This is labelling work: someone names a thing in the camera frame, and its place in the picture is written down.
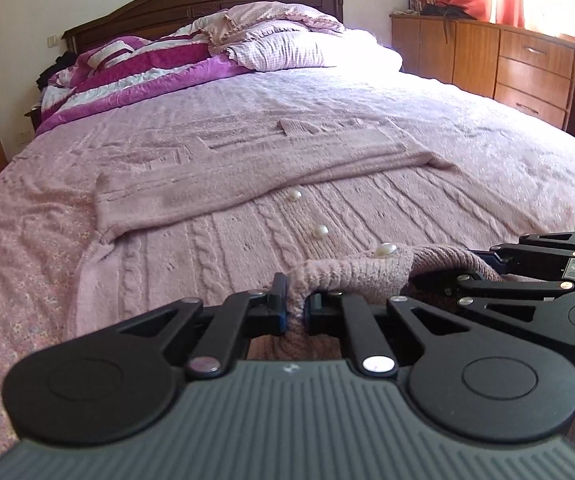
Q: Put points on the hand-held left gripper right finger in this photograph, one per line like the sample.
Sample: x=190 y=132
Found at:
x=312 y=312

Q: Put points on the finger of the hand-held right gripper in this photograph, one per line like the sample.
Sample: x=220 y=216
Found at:
x=467 y=285
x=487 y=257

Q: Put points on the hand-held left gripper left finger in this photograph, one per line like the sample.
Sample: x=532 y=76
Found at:
x=280 y=305

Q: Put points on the pink knit cardigan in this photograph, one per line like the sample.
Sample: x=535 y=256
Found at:
x=247 y=240

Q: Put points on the wooden cabinet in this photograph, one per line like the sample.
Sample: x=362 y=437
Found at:
x=517 y=65

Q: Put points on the pink checked pillow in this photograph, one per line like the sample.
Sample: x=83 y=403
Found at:
x=287 y=47

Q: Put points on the magenta striped comforter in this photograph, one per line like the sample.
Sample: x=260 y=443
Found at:
x=127 y=75

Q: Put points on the pink ruffled pillow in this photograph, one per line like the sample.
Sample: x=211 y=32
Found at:
x=267 y=15

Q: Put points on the dark wooden nightstand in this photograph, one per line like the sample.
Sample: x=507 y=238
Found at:
x=32 y=120

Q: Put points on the dark wooden headboard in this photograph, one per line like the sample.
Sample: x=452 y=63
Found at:
x=192 y=2

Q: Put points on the dark clothing pile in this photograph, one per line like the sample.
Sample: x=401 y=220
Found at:
x=54 y=67

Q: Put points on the wall switch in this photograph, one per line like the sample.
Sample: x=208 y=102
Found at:
x=53 y=40

